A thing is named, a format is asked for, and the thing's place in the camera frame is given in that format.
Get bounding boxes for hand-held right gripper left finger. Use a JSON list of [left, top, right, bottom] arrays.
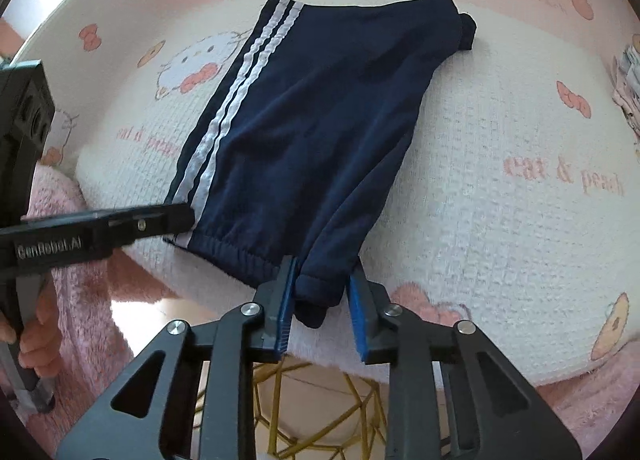
[[55, 256, 300, 460]]

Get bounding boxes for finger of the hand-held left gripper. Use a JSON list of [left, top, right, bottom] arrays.
[[95, 203, 197, 255]]

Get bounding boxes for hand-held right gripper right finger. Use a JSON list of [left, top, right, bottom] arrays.
[[347, 274, 583, 460]]

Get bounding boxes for navy pants with white stripes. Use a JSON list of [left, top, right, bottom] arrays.
[[162, 0, 477, 331]]

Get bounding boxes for person's left hand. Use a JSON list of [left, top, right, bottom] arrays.
[[0, 290, 65, 393]]

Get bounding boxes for pink white cat print blanket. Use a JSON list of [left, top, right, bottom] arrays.
[[30, 0, 640, 388]]

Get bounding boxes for small patterned cloth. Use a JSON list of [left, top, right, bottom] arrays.
[[612, 34, 640, 163]]

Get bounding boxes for gold wire stool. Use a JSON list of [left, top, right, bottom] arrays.
[[196, 359, 392, 460]]

